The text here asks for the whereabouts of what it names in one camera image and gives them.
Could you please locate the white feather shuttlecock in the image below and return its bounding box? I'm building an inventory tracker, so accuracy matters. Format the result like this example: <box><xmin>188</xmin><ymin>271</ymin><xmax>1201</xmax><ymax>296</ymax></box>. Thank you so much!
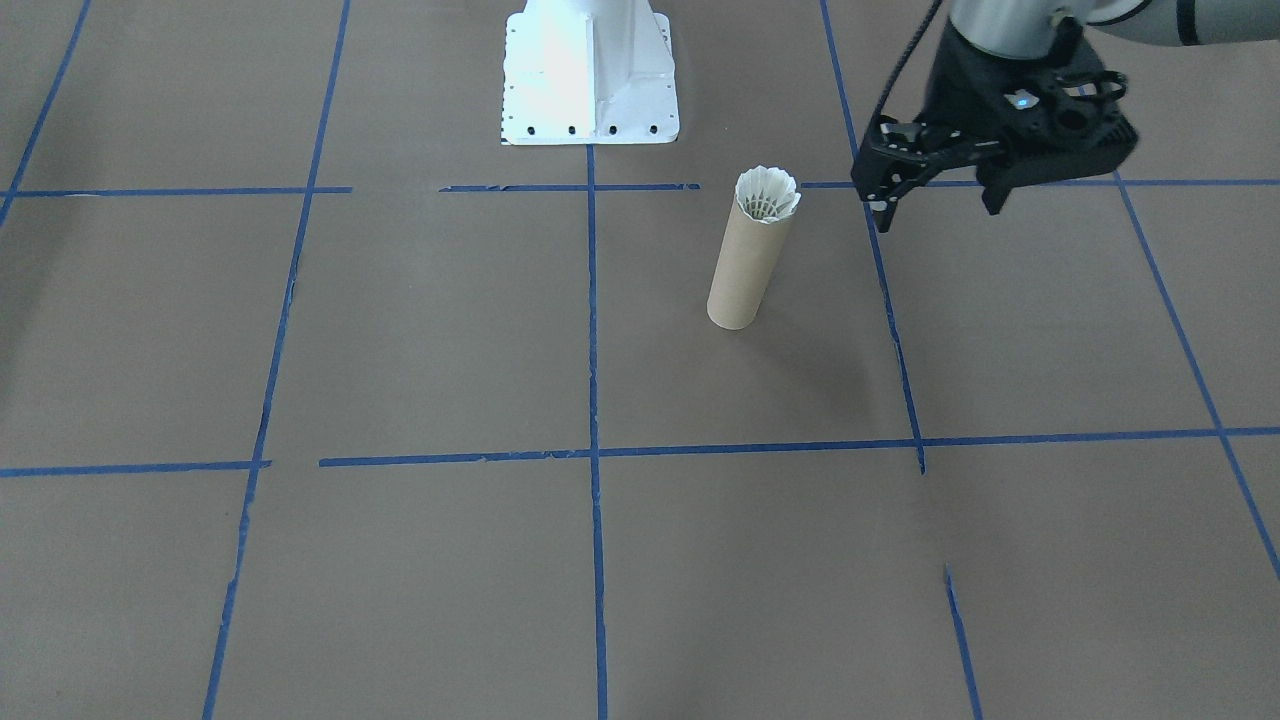
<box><xmin>734</xmin><ymin>165</ymin><xmax>804</xmax><ymax>225</ymax></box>

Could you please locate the brown cardboard tube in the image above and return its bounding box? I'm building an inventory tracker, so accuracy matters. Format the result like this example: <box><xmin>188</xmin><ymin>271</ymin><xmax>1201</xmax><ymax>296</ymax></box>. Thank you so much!
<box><xmin>705</xmin><ymin>190</ymin><xmax>798</xmax><ymax>332</ymax></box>

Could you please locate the white column stand with plate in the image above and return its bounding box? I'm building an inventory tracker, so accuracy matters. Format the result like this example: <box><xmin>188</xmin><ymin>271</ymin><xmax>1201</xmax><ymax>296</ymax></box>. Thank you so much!
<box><xmin>499</xmin><ymin>0</ymin><xmax>682</xmax><ymax>147</ymax></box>

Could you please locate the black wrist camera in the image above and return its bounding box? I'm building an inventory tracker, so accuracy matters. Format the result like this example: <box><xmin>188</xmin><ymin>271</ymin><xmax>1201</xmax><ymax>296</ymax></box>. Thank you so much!
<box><xmin>1042</xmin><ymin>66</ymin><xmax>1141</xmax><ymax>141</ymax></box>

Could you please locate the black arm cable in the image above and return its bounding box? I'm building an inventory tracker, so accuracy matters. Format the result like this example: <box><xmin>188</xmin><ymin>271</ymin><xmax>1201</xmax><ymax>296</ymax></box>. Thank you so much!
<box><xmin>873</xmin><ymin>0</ymin><xmax>947</xmax><ymax>123</ymax></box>

